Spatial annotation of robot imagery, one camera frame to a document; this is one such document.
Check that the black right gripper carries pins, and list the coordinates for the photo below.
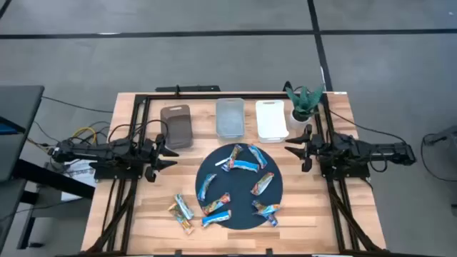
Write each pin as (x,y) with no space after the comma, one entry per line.
(311,148)

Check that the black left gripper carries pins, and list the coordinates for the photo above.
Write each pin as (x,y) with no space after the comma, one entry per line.
(151,153)

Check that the multicoloured wrapper granola bar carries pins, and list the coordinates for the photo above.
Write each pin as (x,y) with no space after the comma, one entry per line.
(262,183)
(235,151)

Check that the green orange wrapper granola bar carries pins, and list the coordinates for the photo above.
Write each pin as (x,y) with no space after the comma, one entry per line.
(216,203)

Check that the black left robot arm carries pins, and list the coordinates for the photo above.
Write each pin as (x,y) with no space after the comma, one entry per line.
(107,150)

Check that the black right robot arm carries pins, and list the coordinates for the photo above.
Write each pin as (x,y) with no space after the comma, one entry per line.
(375,150)

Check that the silver blue wrapper granola bar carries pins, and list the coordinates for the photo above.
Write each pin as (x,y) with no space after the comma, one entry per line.
(184,207)

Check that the white plant pot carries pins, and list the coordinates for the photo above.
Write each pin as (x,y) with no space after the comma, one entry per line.
(296,124)

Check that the smoky brown plastic bin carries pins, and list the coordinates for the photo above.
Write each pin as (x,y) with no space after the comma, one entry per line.
(176,126)

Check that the white plastic bin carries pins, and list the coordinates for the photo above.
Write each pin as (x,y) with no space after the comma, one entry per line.
(271,121)

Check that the green succulent plant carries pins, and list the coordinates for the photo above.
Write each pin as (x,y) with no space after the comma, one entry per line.
(304,103)

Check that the small white strip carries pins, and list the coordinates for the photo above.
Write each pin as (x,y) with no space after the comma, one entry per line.
(220,162)

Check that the dark blue round woven mat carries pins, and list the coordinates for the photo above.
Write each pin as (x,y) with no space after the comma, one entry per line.
(239,189)

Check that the clear frosted plastic bin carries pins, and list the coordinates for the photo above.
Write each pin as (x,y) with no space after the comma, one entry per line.
(230,119)

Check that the white printed paper sheet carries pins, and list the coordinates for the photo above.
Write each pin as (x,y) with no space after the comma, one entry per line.
(80,178)

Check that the grey floor stand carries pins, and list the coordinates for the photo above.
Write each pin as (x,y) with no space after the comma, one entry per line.
(444,137)

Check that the grey desk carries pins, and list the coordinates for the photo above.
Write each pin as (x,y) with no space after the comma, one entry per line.
(18,125)

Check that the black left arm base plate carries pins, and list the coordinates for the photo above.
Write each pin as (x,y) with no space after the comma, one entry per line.
(107,173)

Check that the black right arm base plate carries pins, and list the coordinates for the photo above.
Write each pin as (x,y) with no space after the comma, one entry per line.
(357,173)

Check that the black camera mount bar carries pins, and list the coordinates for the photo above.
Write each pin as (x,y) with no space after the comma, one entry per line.
(187,88)

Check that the black aluminium table frame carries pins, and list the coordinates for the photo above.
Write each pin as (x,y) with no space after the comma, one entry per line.
(232,96)

